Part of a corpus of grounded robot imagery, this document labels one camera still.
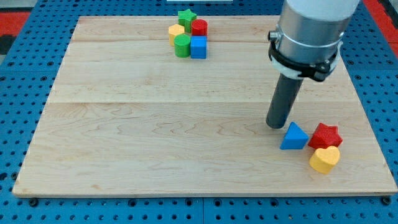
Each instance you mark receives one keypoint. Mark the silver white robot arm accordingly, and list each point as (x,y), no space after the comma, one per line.
(307,38)

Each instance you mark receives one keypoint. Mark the green star block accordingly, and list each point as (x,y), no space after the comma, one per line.
(185,18)

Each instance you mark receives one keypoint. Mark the red star block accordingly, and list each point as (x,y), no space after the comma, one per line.
(325,136)

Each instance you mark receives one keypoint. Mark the blue cube block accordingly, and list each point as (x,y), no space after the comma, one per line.
(198,47)

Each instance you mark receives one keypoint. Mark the green cylinder block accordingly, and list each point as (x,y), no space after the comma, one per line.
(182,45)

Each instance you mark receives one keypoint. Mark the light wooden board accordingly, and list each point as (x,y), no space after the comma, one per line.
(127,118)

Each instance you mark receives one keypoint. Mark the red cylinder block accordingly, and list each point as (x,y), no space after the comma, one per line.
(199,27)

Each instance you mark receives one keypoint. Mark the yellow hexagon block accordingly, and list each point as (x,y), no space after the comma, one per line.
(174,31)

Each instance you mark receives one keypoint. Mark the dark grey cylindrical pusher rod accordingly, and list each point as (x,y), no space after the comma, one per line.
(282,101)

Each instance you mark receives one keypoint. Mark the blue triangle block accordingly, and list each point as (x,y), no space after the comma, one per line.
(295,138)

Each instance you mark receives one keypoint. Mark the yellow heart block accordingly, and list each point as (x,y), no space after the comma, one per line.
(324,160)

